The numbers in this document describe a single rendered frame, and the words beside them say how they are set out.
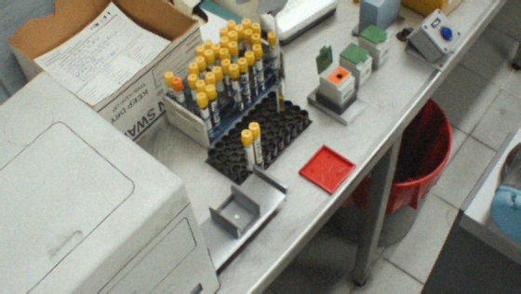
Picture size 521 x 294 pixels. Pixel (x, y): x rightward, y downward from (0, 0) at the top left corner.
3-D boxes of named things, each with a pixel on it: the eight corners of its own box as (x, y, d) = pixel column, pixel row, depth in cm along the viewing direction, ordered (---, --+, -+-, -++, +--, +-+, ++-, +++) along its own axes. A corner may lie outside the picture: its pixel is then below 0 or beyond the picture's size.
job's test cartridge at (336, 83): (340, 113, 100) (341, 88, 95) (318, 100, 103) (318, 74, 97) (354, 99, 102) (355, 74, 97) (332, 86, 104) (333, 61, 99)
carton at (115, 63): (116, 166, 99) (91, 110, 87) (30, 91, 111) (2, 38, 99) (213, 78, 109) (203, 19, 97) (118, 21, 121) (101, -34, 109)
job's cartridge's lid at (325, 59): (317, 55, 94) (314, 53, 94) (320, 75, 97) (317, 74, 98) (331, 42, 95) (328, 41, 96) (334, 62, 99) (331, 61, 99)
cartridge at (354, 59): (358, 91, 105) (360, 65, 99) (337, 79, 107) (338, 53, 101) (370, 78, 107) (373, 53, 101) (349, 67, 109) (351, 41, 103)
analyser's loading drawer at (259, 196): (197, 294, 82) (192, 280, 78) (166, 267, 85) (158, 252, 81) (288, 199, 91) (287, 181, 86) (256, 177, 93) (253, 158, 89)
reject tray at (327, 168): (331, 195, 93) (331, 193, 92) (298, 173, 96) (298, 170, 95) (356, 167, 95) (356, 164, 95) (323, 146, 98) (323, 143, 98)
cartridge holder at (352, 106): (347, 126, 100) (348, 113, 97) (306, 100, 104) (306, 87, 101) (365, 108, 103) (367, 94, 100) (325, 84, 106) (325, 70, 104)
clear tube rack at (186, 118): (208, 150, 100) (202, 124, 94) (168, 122, 104) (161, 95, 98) (286, 78, 108) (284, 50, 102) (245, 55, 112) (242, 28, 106)
